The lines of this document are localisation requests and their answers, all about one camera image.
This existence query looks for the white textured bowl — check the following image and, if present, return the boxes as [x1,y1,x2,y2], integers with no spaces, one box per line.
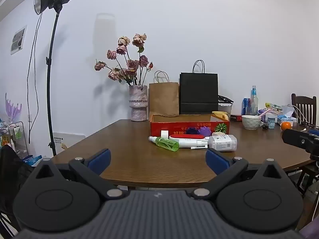
[241,115,262,130]

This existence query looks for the wall picture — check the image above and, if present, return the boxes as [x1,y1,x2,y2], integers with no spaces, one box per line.
[10,25,27,55]

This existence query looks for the blue drink can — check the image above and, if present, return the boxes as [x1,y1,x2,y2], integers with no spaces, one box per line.
[241,98,251,116]

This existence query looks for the blue plastic packs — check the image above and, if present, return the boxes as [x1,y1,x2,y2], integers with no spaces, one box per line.
[22,154,47,167]

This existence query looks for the tissue pack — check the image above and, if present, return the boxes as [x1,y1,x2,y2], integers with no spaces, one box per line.
[280,105,297,121]

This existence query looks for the clear white-capped plastic bottle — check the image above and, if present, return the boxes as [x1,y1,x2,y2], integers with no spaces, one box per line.
[208,134,238,152]

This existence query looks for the white cable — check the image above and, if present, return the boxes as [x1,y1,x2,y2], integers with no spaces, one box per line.
[287,104,319,130]

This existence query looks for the purple wall decoration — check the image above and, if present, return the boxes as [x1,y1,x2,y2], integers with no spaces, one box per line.
[5,93,23,123]

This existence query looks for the red lint brush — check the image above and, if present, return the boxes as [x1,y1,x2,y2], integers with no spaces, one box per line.
[169,134,211,141]

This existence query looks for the black light power cable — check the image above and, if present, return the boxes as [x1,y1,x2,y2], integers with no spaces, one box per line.
[27,14,42,144]

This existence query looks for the clear container with black lid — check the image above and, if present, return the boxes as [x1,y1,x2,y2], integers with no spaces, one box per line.
[218,95,234,116]

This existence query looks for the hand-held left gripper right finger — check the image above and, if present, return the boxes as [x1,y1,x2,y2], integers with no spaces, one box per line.
[191,148,289,201]

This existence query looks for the glass bottle with blue cap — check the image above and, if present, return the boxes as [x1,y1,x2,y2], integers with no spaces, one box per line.
[250,85,259,116]

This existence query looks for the red cardboard box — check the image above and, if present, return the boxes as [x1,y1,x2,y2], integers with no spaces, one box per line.
[150,114,230,138]

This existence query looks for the brown paper bag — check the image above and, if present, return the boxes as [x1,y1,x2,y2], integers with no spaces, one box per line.
[149,70,180,120]

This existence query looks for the black paper bag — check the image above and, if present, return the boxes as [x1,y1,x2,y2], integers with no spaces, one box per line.
[179,60,219,115]

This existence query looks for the yellow mug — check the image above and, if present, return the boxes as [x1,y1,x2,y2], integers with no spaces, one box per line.
[212,111,229,121]

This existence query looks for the yellow green snack packet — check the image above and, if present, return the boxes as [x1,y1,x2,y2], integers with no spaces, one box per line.
[266,102,283,111]

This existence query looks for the white plastic tube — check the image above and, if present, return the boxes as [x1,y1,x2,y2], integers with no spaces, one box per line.
[178,140,209,150]

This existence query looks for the green spray bottle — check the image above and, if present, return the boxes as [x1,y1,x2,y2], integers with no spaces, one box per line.
[149,136,180,152]

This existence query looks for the dark wooden chair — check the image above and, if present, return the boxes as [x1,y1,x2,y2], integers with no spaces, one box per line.
[287,160,319,200]
[291,93,317,126]

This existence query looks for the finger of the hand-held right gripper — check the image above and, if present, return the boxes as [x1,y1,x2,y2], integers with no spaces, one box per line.
[282,129,313,151]

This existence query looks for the black mesh chair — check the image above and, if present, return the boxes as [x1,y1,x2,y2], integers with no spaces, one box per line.
[0,144,36,232]

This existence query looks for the wire storage rack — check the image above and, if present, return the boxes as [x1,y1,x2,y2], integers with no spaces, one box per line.
[0,121,28,159]

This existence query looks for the white panel heater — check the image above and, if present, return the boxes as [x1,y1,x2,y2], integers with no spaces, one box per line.
[52,132,86,156]

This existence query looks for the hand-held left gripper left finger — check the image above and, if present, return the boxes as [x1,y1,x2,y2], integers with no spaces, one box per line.
[31,148,127,201]

